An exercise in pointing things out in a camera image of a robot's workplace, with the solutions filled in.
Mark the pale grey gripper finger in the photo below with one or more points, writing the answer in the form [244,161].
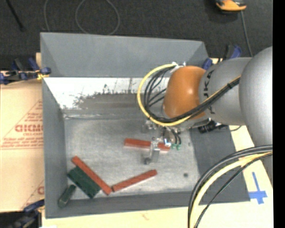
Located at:
[157,155]
[152,148]

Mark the red-brown flat block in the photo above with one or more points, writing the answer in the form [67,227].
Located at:
[134,180]
[136,143]
[92,174]

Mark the grey metal bin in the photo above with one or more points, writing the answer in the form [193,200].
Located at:
[114,136]

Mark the dark green flat block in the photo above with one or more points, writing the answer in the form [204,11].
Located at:
[84,182]
[66,196]

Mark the brown cardboard board, red print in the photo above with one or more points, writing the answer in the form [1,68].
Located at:
[19,127]

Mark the black cylinder on white bracket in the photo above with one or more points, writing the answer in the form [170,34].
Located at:
[207,128]

